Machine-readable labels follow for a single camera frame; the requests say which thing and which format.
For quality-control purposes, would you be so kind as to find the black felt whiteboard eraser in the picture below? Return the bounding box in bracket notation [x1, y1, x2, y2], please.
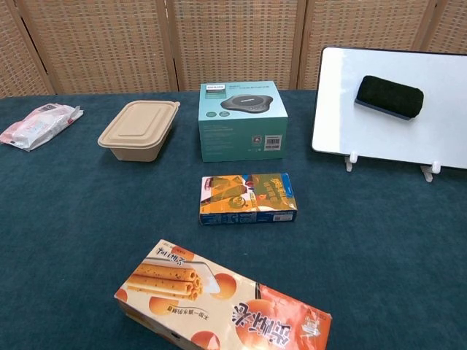
[354, 75, 425, 123]

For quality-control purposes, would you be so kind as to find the white magnetic whiteboard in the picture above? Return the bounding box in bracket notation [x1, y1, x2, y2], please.
[312, 46, 467, 171]

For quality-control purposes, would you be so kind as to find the orange egg roll box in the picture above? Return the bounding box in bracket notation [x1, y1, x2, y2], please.
[113, 239, 333, 350]

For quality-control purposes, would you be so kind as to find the small blue orange snack box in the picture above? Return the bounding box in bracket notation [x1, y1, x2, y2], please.
[198, 172, 298, 228]

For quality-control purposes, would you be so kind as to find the teal speakerphone retail box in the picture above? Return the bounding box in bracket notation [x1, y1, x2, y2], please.
[198, 80, 290, 163]

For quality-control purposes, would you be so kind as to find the beige lidded pulp food container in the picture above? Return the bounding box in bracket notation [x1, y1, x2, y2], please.
[97, 100, 182, 162]

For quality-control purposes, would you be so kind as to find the dark teal table cloth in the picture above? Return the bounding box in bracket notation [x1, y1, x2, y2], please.
[0, 89, 467, 350]

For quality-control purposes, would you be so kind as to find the woven rattan folding screen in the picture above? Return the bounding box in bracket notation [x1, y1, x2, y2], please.
[0, 0, 467, 100]

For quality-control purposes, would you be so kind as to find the pink wet wipes pack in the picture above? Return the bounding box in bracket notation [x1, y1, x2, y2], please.
[0, 103, 85, 152]

